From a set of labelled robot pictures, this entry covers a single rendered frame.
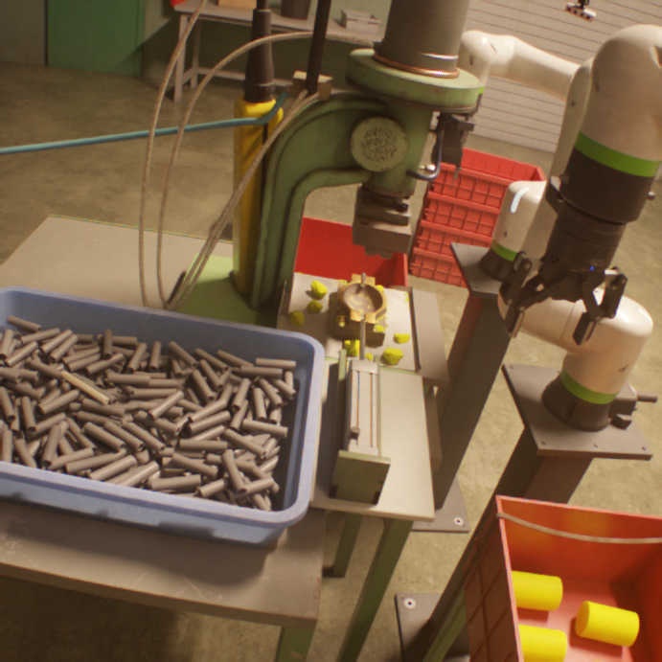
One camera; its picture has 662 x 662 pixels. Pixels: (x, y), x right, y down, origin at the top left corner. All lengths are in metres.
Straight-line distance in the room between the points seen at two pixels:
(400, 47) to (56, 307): 0.70
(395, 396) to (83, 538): 0.53
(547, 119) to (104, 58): 4.47
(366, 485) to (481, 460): 1.70
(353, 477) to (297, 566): 0.14
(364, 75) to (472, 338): 0.99
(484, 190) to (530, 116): 3.48
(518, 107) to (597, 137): 6.09
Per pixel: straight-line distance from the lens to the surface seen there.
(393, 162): 1.05
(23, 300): 1.18
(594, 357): 1.23
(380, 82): 0.98
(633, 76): 0.65
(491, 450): 2.61
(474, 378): 1.89
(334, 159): 1.09
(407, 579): 2.09
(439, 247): 3.51
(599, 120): 0.68
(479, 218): 3.45
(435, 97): 0.97
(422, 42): 1.00
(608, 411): 1.35
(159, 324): 1.10
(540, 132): 6.89
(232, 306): 1.22
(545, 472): 1.38
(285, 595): 0.84
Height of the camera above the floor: 1.66
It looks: 35 degrees down
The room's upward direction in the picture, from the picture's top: 13 degrees clockwise
